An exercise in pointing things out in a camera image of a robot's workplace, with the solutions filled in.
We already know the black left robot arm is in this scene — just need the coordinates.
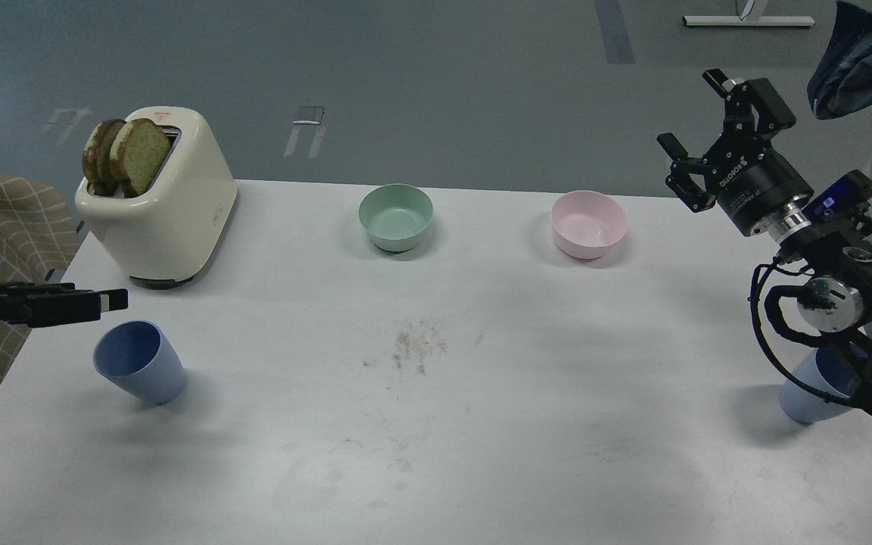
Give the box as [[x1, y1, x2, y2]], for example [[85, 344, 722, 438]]
[[0, 282, 129, 329]]

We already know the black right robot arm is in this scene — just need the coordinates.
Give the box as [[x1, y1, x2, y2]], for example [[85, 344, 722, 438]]
[[657, 69, 872, 416]]

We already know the pink bowl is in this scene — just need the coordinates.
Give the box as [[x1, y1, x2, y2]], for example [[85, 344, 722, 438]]
[[550, 190, 628, 261]]

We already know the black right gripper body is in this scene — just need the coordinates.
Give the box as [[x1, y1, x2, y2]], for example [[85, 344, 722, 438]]
[[712, 151, 813, 237]]

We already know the cream toaster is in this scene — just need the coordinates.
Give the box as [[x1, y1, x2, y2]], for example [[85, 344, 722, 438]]
[[76, 106, 238, 289]]

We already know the white stand base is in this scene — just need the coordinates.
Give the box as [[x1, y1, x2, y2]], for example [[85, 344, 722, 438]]
[[682, 15, 816, 28]]

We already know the dark blue cloth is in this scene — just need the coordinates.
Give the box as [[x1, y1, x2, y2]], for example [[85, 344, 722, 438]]
[[807, 1, 872, 120]]

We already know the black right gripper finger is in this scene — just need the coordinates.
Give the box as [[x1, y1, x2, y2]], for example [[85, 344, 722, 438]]
[[656, 133, 716, 213], [702, 69, 796, 156]]

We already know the toast slice front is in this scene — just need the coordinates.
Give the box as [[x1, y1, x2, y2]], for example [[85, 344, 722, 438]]
[[110, 118, 172, 198]]

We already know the toast slice back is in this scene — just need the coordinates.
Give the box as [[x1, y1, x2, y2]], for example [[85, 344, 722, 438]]
[[82, 120, 126, 197]]

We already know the toast slice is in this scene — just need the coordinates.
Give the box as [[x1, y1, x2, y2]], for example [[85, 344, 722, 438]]
[[82, 120, 126, 197], [110, 118, 172, 198]]

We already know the green bowl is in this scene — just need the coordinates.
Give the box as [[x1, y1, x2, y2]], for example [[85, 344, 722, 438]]
[[359, 184, 434, 253]]

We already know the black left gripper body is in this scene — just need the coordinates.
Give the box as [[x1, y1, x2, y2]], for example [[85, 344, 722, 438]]
[[0, 282, 101, 329]]

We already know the blue cup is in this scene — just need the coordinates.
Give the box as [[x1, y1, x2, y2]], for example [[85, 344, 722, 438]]
[[92, 320, 187, 406], [778, 347, 872, 425]]

